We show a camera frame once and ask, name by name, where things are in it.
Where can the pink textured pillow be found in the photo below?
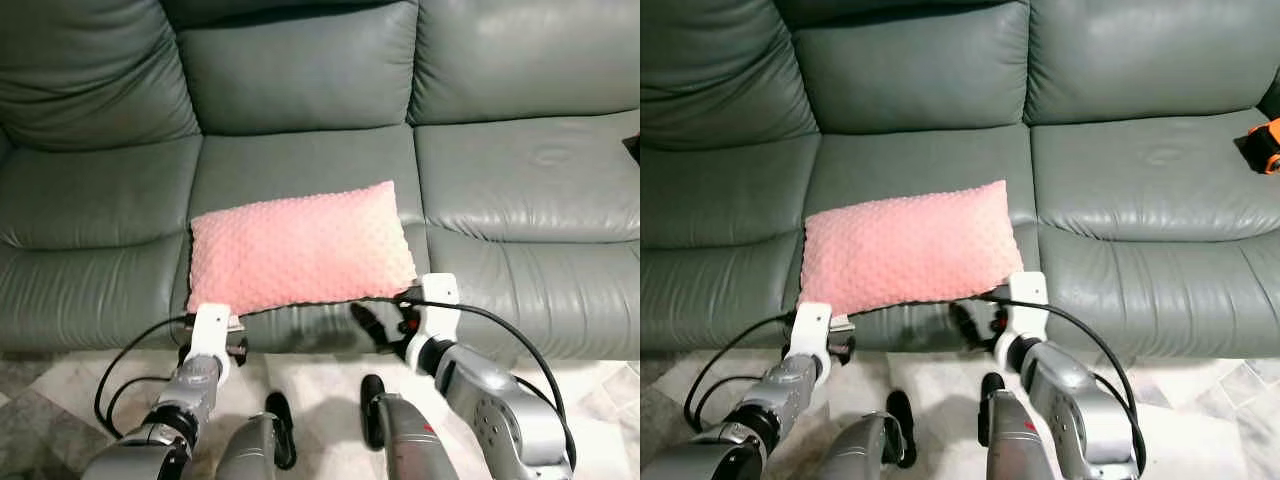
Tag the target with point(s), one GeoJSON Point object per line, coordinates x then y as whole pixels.
{"type": "Point", "coordinates": [300, 250]}
{"type": "Point", "coordinates": [910, 250]}

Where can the silver left robot leg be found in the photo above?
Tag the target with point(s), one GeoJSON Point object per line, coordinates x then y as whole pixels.
{"type": "Point", "coordinates": [865, 450]}
{"type": "Point", "coordinates": [250, 450]}

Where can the silver right robot leg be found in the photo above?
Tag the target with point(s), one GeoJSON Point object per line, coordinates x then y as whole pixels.
{"type": "Point", "coordinates": [1020, 440]}
{"type": "Point", "coordinates": [410, 440]}

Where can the silver robot leg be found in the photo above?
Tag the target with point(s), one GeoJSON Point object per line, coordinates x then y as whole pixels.
{"type": "Point", "coordinates": [865, 450]}
{"type": "Point", "coordinates": [410, 440]}
{"type": "Point", "coordinates": [1020, 440]}
{"type": "Point", "coordinates": [250, 450]}

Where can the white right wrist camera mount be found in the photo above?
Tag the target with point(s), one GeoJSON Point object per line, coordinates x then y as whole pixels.
{"type": "Point", "coordinates": [440, 320]}
{"type": "Point", "coordinates": [1028, 320]}

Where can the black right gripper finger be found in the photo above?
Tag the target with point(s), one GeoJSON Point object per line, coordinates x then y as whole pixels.
{"type": "Point", "coordinates": [971, 327]}
{"type": "Point", "coordinates": [373, 327]}

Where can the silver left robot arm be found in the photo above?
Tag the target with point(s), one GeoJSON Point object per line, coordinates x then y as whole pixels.
{"type": "Point", "coordinates": [190, 390]}
{"type": "Point", "coordinates": [790, 390]}

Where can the grey-green leather sofa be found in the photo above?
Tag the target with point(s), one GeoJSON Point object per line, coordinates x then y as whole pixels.
{"type": "Point", "coordinates": [1150, 170]}
{"type": "Point", "coordinates": [520, 170]}

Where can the orange handheld fan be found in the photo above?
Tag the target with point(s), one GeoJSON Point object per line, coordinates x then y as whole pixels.
{"type": "Point", "coordinates": [1268, 145]}
{"type": "Point", "coordinates": [634, 148]}

